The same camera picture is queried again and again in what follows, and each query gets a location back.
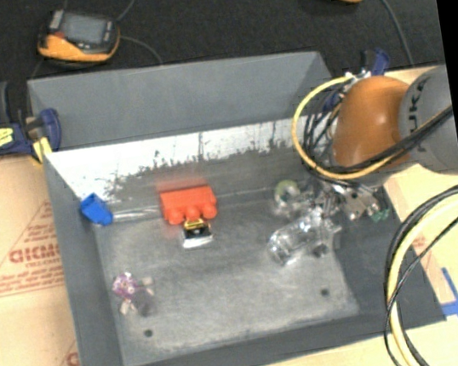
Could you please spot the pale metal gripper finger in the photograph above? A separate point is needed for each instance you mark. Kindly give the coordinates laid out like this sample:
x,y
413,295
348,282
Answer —
x,y
329,198
329,214

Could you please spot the clear bottle with green cap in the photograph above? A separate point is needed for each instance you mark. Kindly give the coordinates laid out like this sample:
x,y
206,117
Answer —
x,y
287,194

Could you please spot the yellow, black and white toy car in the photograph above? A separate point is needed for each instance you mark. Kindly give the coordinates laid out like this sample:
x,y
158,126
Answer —
x,y
196,233

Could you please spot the grey metal bin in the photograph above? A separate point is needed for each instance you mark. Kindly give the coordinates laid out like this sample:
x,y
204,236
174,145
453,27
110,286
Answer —
x,y
212,292

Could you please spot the red toy building brick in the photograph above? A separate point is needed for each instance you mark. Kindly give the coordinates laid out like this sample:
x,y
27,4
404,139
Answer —
x,y
188,203

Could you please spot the purple toy figure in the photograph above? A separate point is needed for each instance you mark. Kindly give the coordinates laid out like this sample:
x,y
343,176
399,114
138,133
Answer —
x,y
131,291

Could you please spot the blue plastic block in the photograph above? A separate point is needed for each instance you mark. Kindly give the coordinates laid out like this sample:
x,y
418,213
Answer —
x,y
96,210

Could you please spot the brown cardboard board, red print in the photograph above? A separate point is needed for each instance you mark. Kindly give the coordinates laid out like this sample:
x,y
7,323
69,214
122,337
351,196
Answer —
x,y
19,271

